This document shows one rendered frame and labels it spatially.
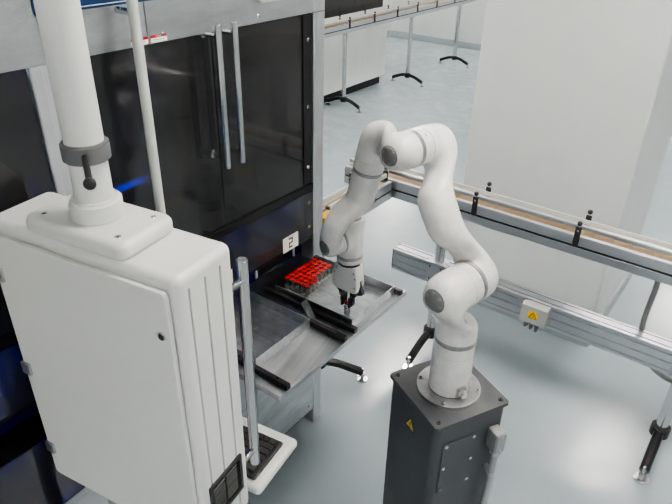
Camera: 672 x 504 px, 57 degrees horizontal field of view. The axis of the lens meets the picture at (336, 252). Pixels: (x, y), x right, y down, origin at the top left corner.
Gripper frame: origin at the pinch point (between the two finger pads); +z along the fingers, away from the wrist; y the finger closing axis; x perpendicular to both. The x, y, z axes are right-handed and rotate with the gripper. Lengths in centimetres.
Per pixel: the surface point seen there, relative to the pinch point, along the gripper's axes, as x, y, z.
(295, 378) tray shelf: -36.1, 6.9, 5.7
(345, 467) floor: 9, -3, 94
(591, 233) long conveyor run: 103, 51, 0
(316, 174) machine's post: 22.8, -31.6, -29.4
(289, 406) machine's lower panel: 4, -30, 72
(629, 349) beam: 98, 79, 45
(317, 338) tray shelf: -17.0, 0.4, 5.9
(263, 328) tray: -24.0, -16.8, 5.9
